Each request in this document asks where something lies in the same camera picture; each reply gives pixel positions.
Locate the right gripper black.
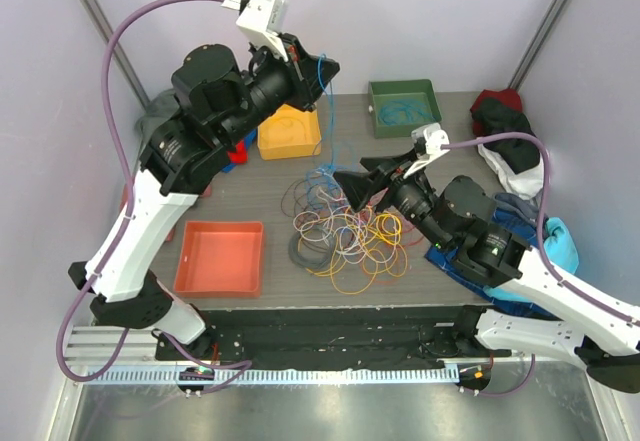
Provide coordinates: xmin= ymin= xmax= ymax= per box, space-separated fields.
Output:
xmin=333 ymin=147 xmax=452 ymax=251

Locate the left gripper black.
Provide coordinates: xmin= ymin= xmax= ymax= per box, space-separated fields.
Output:
xmin=218 ymin=33 xmax=340 ymax=149

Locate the white cable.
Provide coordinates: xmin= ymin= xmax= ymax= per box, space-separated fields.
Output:
xmin=292 ymin=185 xmax=381 ymax=262

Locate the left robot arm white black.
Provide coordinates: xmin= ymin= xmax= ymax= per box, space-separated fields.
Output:
xmin=69 ymin=34 xmax=340 ymax=360

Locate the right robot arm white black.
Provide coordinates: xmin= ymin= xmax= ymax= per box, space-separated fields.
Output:
xmin=333 ymin=151 xmax=639 ymax=394

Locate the yellow plastic bin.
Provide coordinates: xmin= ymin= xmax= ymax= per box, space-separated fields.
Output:
xmin=257 ymin=105 xmax=322 ymax=161

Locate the green plastic bin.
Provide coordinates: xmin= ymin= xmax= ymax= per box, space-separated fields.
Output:
xmin=368 ymin=79 xmax=442 ymax=139

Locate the black cloth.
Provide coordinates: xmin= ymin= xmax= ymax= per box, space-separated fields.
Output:
xmin=472 ymin=98 xmax=544 ymax=175

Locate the white cloth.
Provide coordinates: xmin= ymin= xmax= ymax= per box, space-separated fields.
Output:
xmin=477 ymin=145 xmax=544 ymax=201

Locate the dark red cloth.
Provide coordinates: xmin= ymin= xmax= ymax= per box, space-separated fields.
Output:
xmin=470 ymin=88 xmax=523 ymax=113

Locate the grey blue cloth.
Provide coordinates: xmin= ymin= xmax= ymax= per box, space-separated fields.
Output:
xmin=493 ymin=192 xmax=539 ymax=225

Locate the blue striped cloth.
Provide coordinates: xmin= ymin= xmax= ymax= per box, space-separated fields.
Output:
xmin=425 ymin=206 xmax=539 ymax=305

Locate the orange plastic bin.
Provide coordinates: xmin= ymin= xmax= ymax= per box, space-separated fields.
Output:
xmin=174 ymin=221 xmax=265 ymax=298

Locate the light blue cloth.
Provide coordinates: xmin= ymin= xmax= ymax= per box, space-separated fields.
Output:
xmin=483 ymin=217 xmax=580 ymax=304

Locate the yellow cable in bin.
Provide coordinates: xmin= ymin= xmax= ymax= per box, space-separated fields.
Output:
xmin=262 ymin=115 xmax=314 ymax=146

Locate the red cable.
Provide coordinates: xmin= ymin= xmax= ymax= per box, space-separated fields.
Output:
xmin=399 ymin=215 xmax=426 ymax=250

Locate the brown cable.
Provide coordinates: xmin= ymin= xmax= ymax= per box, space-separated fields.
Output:
xmin=279 ymin=175 xmax=321 ymax=222

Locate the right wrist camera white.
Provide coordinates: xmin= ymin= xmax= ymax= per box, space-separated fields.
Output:
xmin=403 ymin=123 xmax=449 ymax=179

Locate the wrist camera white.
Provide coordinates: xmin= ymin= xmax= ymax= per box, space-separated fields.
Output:
xmin=403 ymin=123 xmax=449 ymax=179
xmin=222 ymin=0 xmax=289 ymax=60

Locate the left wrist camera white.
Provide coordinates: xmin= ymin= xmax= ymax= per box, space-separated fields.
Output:
xmin=222 ymin=0 xmax=289 ymax=60

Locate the grey coiled cable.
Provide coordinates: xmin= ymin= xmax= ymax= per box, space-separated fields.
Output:
xmin=288 ymin=224 xmax=341 ymax=271

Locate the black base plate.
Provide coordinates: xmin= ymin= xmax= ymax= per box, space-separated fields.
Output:
xmin=186 ymin=306 xmax=491 ymax=371

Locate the slotted cable duct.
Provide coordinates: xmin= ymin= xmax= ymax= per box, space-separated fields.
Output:
xmin=91 ymin=364 xmax=459 ymax=386

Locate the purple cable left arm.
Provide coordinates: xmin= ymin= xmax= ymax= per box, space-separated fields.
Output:
xmin=54 ymin=0 xmax=254 ymax=381

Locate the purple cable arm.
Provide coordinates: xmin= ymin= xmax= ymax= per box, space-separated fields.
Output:
xmin=442 ymin=131 xmax=640 ymax=395
xmin=54 ymin=0 xmax=254 ymax=381

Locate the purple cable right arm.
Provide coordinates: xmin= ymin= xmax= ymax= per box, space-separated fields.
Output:
xmin=442 ymin=131 xmax=640 ymax=395

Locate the left aluminium corner post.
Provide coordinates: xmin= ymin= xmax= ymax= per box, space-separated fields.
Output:
xmin=80 ymin=0 xmax=150 ymax=108

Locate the aluminium corner post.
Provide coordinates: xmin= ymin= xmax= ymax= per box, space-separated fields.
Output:
xmin=80 ymin=0 xmax=150 ymax=108
xmin=508 ymin=0 xmax=571 ymax=91

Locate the right aluminium corner post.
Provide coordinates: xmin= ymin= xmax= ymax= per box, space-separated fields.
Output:
xmin=508 ymin=0 xmax=571 ymax=91

